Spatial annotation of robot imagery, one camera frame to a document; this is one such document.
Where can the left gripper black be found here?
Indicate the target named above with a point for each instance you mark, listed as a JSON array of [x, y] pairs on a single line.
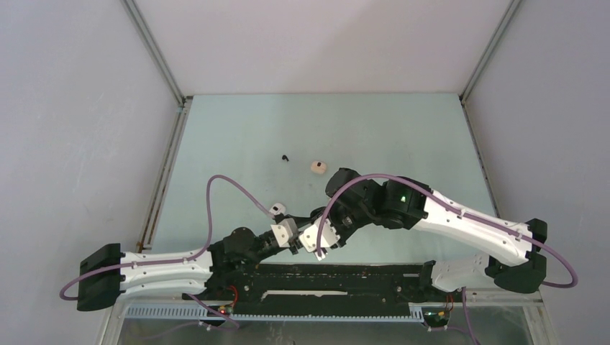
[[301, 222]]

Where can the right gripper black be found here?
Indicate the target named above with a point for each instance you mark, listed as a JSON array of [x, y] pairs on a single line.
[[343, 235]]

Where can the black earbud charging case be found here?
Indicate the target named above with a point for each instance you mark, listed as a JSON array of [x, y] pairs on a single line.
[[317, 212]]

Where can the white earbud charging case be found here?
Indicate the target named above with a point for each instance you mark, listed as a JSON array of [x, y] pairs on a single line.
[[277, 209]]

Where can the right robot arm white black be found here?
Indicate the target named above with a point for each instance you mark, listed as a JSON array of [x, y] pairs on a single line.
[[509, 252]]

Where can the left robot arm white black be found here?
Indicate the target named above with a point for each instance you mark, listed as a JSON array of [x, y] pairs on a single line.
[[111, 274]]

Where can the beige earbud charging case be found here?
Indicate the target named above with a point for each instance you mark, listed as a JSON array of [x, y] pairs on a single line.
[[319, 167]]

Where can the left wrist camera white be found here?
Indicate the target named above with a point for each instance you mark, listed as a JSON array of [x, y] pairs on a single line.
[[283, 232]]

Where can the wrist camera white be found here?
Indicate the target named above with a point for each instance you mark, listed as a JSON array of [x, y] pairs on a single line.
[[283, 232], [316, 242]]

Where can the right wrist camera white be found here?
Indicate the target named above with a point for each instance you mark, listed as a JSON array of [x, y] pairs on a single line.
[[316, 242]]

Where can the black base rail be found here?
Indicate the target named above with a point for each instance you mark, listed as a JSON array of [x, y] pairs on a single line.
[[330, 290]]

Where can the white slotted cable duct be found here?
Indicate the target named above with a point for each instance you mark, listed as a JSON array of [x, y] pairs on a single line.
[[191, 312]]

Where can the right aluminium frame post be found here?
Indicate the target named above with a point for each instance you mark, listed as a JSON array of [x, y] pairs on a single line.
[[492, 46]]

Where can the aluminium frame post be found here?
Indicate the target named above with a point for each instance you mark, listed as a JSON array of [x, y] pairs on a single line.
[[147, 37], [492, 46]]

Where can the left aluminium frame post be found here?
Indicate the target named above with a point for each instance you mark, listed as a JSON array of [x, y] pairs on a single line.
[[147, 37]]

